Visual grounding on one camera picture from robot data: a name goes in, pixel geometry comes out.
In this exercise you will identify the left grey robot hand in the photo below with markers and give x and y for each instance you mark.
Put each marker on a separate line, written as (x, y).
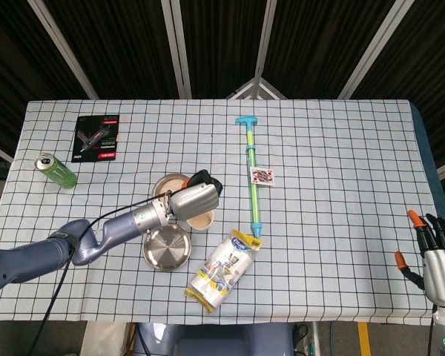
(196, 202)

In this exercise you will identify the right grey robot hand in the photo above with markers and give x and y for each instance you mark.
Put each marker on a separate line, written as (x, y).
(441, 270)

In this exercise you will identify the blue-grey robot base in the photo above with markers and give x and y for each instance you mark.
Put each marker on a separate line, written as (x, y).
(215, 339)

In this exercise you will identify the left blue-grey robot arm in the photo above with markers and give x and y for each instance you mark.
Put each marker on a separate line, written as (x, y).
(122, 228)

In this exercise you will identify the white paper cup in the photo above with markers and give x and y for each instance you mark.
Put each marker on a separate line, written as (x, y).
(202, 224)

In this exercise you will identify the white rice heap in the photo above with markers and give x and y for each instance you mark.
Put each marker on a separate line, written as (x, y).
(170, 184)

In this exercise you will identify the stainless steel bowl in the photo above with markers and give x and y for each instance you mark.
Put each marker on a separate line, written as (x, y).
(159, 185)

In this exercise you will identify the stainless steel plate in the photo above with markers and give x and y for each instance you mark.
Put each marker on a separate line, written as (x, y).
(167, 248)

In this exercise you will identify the green blue toy water pump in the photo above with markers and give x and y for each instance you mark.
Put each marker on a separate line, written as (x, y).
(255, 202)

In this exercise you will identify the playing card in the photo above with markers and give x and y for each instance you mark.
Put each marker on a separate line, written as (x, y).
(261, 177)

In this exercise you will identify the pack of white rolls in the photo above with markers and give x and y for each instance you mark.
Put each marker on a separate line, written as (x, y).
(222, 270)

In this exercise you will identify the black red product card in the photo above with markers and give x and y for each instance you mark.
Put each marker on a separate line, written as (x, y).
(96, 139)

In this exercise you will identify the checkered light blue tablecloth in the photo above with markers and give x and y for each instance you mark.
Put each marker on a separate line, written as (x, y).
(319, 241)

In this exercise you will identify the green drink can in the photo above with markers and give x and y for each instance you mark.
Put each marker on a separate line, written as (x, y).
(61, 174)

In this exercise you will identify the white plastic bag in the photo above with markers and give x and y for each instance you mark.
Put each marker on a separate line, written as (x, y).
(104, 339)

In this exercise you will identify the white partition foot bracket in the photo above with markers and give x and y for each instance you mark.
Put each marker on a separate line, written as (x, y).
(257, 87)

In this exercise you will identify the white partition post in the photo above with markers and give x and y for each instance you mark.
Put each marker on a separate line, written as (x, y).
(65, 50)
(265, 37)
(378, 48)
(178, 48)

